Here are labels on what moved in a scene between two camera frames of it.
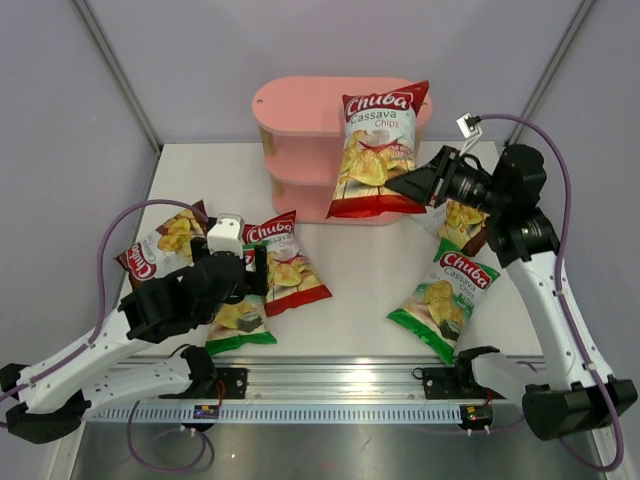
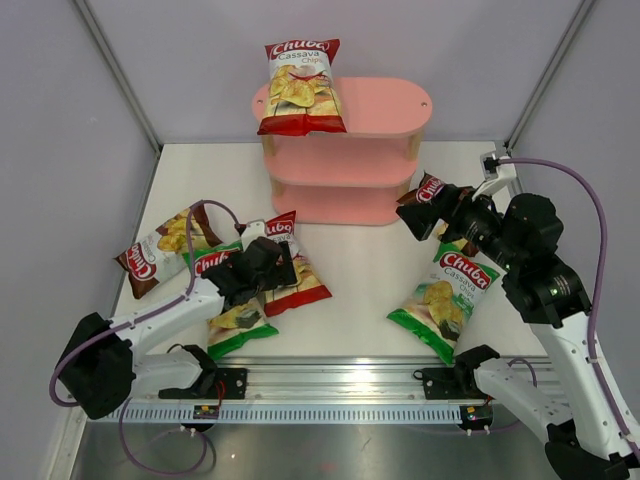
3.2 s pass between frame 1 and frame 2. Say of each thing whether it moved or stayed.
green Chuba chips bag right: stayed
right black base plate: stayed
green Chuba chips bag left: stayed
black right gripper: moved
